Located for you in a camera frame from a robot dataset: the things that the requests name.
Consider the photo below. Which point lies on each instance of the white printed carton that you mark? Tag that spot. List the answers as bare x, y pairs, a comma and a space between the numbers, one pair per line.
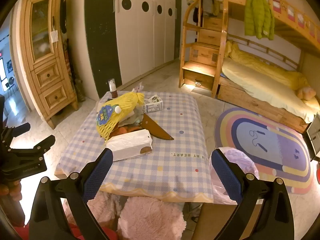
153, 105

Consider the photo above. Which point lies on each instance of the brown pointed sheath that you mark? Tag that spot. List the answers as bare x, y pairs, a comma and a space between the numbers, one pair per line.
155, 128

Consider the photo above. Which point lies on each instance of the pile of clothes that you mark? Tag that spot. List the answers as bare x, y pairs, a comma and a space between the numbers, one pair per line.
210, 2

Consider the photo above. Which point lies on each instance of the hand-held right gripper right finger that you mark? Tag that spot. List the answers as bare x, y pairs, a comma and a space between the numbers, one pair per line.
225, 175

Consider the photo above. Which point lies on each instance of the white paper note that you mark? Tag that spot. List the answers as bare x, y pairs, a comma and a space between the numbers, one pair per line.
54, 36

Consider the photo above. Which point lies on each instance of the small brown bottle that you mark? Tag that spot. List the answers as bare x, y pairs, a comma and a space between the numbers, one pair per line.
113, 90

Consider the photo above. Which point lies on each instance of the crumpled clear plastic wrapper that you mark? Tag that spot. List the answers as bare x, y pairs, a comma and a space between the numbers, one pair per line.
138, 88

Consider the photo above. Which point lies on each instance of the beige plush toy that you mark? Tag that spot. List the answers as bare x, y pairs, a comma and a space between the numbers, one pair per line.
306, 93

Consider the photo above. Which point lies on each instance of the pastel rainbow rug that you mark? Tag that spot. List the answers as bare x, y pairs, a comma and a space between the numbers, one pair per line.
270, 140

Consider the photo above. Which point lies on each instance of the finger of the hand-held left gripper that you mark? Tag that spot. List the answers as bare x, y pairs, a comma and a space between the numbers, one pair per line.
41, 143
17, 130

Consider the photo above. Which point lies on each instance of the white wardrobe with round holes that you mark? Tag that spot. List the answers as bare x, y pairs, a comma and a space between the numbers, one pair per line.
140, 42

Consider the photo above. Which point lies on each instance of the camouflage bag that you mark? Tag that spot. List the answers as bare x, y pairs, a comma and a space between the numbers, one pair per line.
78, 90

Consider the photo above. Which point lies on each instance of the yellow foam net bag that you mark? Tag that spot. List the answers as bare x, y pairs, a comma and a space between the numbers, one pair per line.
112, 115

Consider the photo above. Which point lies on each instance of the pink fluffy stool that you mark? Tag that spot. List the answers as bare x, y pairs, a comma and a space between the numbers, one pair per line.
150, 217

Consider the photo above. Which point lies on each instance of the blue checked tablecloth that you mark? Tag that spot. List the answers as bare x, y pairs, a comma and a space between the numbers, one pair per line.
162, 155

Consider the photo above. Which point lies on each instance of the black wall panel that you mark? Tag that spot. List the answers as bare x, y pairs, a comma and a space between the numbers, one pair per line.
102, 42

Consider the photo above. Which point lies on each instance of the tall wooden cabinet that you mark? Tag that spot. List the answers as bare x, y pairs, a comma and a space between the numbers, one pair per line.
47, 75

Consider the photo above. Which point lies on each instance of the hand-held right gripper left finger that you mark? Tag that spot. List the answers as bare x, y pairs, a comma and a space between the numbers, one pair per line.
100, 170

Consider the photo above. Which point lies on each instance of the person's left hand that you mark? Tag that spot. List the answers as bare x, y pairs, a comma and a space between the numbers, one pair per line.
11, 191

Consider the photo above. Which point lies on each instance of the wooden bunk bed frame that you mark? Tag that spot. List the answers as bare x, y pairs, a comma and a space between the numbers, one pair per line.
250, 100

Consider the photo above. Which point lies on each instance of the wooden stair drawers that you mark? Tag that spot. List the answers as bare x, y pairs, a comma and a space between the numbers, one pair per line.
205, 55

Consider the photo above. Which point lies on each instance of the person's red garment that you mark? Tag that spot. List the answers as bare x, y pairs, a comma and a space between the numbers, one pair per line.
111, 235

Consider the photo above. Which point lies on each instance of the yellow quilt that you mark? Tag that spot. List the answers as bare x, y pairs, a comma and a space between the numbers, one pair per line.
265, 66

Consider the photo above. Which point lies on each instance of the green puffer jacket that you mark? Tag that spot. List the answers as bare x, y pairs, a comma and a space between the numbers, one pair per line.
257, 15

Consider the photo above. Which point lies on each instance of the pale yellow bedsheet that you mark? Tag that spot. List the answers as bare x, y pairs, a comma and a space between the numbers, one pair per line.
262, 86

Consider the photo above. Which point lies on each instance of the white packet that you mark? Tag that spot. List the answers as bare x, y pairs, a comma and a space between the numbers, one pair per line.
130, 142

